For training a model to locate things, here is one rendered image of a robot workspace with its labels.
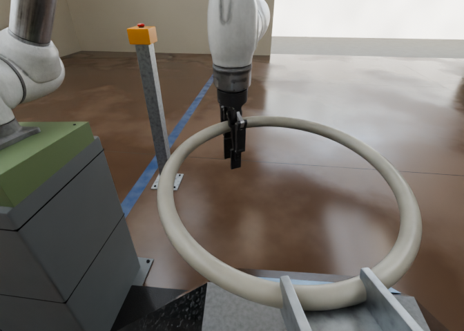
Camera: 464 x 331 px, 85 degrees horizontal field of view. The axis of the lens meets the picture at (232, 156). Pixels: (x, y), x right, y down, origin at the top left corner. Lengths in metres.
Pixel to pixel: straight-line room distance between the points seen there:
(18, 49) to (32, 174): 0.38
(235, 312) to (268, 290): 0.10
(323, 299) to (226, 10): 0.50
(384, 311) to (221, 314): 0.22
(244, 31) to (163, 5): 6.30
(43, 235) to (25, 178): 0.18
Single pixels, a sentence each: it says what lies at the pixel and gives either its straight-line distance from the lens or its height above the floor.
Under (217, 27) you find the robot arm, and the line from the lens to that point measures 0.56.
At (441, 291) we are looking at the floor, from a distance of 1.76.
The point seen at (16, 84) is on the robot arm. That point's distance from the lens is 1.00.
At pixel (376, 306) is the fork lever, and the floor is 0.92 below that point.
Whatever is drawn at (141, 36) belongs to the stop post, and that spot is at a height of 1.04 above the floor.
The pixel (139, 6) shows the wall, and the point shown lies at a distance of 7.06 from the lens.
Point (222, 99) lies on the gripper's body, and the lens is 0.62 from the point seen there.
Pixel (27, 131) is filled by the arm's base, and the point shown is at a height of 0.89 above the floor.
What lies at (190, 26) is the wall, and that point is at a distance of 6.69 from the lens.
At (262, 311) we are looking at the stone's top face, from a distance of 0.46.
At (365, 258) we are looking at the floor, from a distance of 1.69.
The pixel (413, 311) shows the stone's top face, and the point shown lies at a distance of 0.54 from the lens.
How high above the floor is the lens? 1.24
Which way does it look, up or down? 33 degrees down
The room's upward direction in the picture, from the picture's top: straight up
